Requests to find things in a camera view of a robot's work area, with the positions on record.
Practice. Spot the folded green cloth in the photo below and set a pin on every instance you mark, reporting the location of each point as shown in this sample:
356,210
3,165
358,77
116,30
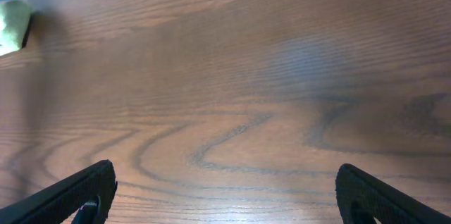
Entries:
15,18

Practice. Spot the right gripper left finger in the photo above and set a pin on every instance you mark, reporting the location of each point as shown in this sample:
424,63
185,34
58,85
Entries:
88,194

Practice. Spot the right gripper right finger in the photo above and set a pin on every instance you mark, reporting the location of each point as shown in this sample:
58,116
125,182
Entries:
363,199

